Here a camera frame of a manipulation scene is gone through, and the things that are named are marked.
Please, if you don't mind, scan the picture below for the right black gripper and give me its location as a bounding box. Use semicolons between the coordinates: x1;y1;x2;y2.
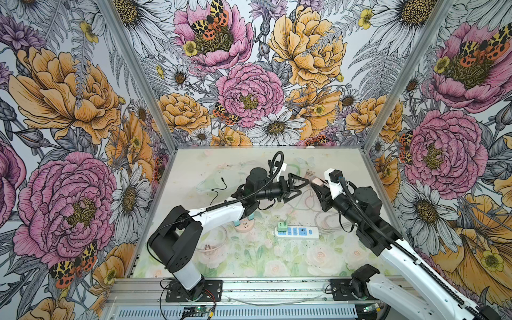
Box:
310;180;365;229

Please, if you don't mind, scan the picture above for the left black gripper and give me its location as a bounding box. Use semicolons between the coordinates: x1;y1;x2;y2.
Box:
257;173;311;203

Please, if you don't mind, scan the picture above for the pink charger plug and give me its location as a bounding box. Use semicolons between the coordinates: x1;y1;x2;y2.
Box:
311;177;325;187

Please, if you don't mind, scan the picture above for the green charger plug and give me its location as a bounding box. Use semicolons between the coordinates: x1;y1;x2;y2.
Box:
277;221;288;233

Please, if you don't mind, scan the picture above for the white blue rectangular power strip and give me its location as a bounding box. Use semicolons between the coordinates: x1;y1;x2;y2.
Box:
274;226;319;240

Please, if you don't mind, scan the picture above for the round pink power strip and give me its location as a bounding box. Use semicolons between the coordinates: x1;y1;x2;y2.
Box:
233;218;255;233

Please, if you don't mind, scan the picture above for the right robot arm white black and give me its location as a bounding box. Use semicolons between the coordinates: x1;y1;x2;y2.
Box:
311;181;500;319

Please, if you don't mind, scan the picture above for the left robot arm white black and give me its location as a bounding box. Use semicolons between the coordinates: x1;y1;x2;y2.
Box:
147;167;309;300

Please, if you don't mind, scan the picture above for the small green circuit board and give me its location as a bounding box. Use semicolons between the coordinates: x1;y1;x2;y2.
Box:
181;306;215;319

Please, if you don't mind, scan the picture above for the white power strip cord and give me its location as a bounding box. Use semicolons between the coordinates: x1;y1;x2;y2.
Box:
314;209;353;235

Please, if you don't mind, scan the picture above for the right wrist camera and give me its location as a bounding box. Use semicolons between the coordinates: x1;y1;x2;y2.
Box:
324;169;344;200

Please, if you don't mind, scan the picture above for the black charging cable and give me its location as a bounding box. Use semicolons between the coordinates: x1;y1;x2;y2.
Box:
209;177;228;205

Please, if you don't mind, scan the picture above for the pink power strip cord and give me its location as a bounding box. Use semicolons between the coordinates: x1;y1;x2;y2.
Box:
199;227;229;257

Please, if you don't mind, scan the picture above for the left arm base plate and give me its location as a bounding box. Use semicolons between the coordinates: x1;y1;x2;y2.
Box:
165;279;223;303

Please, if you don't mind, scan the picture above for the aluminium front rail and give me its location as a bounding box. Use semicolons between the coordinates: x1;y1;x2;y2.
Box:
105;275;445;307

